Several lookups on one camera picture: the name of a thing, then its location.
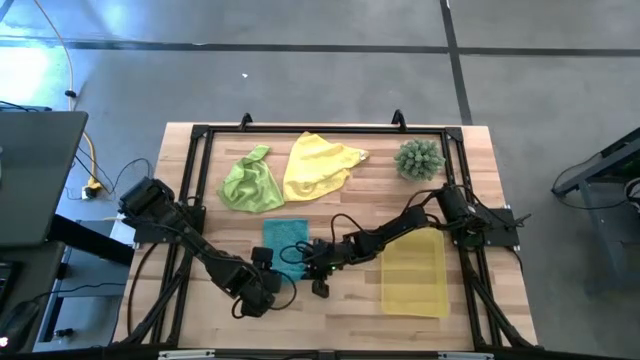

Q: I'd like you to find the yellow floor cable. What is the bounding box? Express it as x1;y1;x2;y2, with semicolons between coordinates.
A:
32;0;104;194

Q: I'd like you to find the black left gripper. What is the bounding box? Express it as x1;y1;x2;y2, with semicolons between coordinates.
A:
238;246;284;320

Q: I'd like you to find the black aluminium table frame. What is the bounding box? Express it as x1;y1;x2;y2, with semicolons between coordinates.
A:
113;122;539;351

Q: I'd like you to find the silver table edge bracket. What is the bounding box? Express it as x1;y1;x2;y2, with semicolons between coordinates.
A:
158;349;216;360
438;351;495;360

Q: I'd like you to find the white sheet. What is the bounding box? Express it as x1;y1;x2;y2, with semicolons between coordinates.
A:
108;204;137;247

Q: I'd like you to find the artificial green potted plant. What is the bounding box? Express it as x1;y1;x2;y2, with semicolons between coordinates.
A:
393;138;446;182

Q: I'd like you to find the dark side table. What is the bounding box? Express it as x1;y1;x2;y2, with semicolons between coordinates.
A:
551;127;640;296

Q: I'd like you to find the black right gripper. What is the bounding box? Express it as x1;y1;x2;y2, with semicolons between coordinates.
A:
303;238;354;300

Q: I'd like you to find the green microfiber towel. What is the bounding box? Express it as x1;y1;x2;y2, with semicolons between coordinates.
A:
216;144;286;214

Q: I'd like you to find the yellow translucent plastic basket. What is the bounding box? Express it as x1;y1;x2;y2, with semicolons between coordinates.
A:
379;227;451;319

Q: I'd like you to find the teal microfiber towel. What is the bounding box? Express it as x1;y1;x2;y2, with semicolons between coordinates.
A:
262;218;310;284

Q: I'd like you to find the yellow microfiber towel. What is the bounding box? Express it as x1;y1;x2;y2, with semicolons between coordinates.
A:
282;131;370;203

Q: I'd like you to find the grey metal shelf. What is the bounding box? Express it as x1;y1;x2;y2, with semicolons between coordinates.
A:
37;247;129;346

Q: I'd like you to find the black computer mouse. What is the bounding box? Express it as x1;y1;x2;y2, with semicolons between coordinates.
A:
0;299;42;351

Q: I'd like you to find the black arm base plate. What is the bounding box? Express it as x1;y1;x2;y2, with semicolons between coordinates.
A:
133;207;207;245
449;206;522;250

